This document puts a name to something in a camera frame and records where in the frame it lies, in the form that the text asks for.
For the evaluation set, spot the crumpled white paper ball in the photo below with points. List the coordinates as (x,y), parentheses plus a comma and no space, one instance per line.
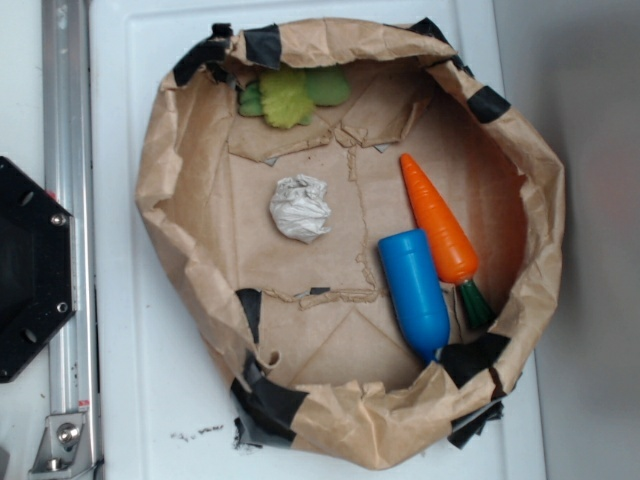
(298,208)

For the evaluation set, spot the brown paper bag bin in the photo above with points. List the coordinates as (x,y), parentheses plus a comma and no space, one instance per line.
(304,334)

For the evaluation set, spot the white plastic tray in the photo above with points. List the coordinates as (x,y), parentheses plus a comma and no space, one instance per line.
(166,411)

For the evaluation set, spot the orange toy carrot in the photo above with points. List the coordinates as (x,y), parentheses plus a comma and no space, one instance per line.
(456,261)

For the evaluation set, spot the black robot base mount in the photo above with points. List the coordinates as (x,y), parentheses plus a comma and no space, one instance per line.
(36,269)

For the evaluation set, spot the metal corner bracket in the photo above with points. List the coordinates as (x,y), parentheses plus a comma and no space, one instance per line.
(64,450)

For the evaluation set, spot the green toy lettuce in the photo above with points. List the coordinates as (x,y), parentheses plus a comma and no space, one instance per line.
(289,97)

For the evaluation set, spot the blue plastic bottle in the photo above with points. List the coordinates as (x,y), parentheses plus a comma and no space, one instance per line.
(418,301)

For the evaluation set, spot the aluminium extrusion rail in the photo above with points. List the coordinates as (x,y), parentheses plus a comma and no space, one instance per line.
(73,351)

